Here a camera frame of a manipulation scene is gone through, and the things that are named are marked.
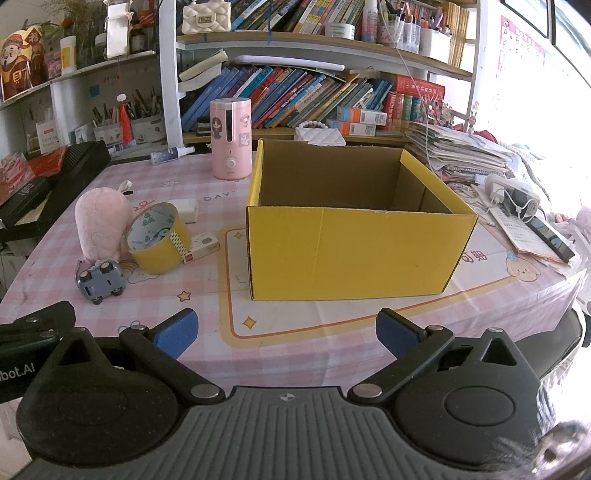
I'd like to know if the white shelf unit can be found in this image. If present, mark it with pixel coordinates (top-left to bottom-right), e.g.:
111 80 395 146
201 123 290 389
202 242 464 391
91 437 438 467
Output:
0 0 490 153

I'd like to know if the fortune god cardboard figure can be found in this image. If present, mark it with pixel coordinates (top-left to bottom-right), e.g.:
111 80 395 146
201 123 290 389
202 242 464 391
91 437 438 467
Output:
0 25 47 102

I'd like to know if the black seat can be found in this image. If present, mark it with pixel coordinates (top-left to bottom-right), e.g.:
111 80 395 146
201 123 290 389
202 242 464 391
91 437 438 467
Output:
522 307 583 384

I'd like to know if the printed paper leaflet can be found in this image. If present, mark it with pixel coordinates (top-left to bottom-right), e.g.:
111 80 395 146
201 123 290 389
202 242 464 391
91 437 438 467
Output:
489 208 561 264

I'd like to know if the dark glossy flat device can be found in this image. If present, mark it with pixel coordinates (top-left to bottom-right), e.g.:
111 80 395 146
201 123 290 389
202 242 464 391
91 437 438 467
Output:
503 189 578 264

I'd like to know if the white red printed card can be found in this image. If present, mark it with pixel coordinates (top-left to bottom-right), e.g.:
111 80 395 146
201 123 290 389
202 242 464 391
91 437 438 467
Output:
37 122 61 154

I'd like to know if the clear spray bottle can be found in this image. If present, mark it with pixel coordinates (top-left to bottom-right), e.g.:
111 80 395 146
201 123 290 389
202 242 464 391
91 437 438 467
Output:
150 146 195 165

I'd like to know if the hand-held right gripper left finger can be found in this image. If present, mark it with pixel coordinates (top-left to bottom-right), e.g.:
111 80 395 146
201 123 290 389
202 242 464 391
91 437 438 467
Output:
46 308 221 406

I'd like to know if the white quilted handbag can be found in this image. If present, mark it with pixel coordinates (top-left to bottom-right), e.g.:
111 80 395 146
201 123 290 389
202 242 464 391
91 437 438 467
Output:
181 0 232 35

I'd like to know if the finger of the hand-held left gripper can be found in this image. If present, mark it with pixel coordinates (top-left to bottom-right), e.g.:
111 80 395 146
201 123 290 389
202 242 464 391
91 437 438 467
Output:
0 301 77 352

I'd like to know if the white quilted tissue box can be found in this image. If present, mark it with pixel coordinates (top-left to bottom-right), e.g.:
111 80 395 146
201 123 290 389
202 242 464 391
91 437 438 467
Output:
294 127 347 147

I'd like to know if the pink checked tablecloth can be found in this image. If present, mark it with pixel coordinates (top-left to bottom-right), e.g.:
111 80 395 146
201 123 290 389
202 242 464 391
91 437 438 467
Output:
0 150 587 411

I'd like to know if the grey toy car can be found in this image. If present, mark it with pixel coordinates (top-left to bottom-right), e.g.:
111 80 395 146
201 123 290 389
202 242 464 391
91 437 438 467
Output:
76 259 125 306

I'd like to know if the black flat printed box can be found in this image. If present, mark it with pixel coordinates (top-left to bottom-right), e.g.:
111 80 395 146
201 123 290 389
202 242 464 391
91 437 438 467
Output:
0 176 51 217

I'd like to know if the red book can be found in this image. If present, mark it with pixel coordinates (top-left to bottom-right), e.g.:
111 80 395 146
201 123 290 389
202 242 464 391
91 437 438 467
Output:
28 147 70 176

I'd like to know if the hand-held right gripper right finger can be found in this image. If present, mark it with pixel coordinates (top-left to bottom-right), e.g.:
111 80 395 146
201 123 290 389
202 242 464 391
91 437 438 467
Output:
347 308 541 403

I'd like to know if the white square pen cup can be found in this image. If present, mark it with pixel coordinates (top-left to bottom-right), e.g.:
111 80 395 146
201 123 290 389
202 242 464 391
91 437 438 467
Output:
418 11 452 61

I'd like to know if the pink plush toy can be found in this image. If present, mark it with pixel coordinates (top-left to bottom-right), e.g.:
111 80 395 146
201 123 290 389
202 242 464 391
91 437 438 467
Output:
75 180 134 264

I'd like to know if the red cone figure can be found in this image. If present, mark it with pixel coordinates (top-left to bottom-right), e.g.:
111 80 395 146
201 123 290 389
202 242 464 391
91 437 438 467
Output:
116 93 132 144

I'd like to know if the white pen holder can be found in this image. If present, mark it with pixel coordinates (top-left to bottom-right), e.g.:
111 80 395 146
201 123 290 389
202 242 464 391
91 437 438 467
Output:
127 90 165 145
91 104 126 145

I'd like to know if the row of slanted thin books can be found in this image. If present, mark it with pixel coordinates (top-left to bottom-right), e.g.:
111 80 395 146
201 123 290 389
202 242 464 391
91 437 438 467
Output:
228 0 370 33

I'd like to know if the white power strip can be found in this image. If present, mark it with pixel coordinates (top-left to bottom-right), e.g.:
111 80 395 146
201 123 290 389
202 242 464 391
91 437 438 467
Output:
484 174 541 204

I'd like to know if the yellow tape roll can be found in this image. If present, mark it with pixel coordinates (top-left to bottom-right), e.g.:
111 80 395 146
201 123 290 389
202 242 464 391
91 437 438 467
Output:
126 202 191 273

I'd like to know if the white jar yellow label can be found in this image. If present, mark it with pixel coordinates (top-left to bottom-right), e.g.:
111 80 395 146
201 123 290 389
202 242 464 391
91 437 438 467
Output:
59 36 78 77

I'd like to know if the row of colourful books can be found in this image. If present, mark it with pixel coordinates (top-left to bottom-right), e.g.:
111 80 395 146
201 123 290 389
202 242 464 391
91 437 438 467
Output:
180 65 446 132

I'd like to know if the white paper bag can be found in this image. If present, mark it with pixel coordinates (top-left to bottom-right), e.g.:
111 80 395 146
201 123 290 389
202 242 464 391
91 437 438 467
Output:
105 2 134 61

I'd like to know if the blue orange small box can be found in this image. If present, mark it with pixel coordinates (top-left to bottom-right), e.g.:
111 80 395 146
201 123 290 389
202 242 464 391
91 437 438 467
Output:
329 119 376 137
337 106 387 124

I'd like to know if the small red white box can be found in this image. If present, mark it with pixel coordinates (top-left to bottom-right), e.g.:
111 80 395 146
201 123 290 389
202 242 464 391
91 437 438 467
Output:
181 232 221 265

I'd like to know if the red patterned packet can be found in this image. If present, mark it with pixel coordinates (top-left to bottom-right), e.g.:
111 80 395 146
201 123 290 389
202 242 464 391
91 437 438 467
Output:
0 152 35 204

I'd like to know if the row of tan books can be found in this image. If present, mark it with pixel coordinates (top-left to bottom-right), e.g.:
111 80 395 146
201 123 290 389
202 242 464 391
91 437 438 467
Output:
448 2 476 70

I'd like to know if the wall poster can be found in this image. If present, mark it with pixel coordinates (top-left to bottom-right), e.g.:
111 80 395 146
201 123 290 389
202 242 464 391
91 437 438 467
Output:
496 14 548 121

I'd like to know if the black case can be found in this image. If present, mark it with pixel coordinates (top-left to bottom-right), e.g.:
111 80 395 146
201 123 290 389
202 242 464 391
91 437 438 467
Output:
0 141 112 243

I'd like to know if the pink humidifier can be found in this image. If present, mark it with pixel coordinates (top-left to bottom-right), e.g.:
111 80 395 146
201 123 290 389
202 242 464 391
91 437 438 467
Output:
210 98 254 180

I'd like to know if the stack of papers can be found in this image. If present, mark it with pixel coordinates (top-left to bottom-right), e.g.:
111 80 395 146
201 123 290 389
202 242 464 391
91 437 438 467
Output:
404 121 513 183

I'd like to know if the yellow cardboard box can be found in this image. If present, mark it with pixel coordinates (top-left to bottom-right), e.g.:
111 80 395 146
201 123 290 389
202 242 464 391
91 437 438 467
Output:
246 138 479 302

